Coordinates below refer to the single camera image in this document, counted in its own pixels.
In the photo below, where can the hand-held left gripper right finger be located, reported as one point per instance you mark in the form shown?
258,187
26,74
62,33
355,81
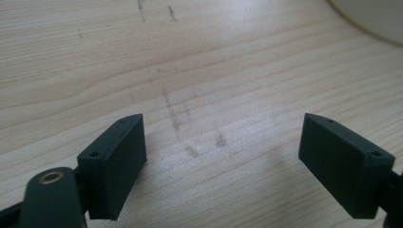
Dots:
342,171

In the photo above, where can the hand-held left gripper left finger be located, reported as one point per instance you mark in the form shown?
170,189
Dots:
111,171

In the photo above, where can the white round plate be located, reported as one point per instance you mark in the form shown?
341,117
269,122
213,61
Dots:
374,15

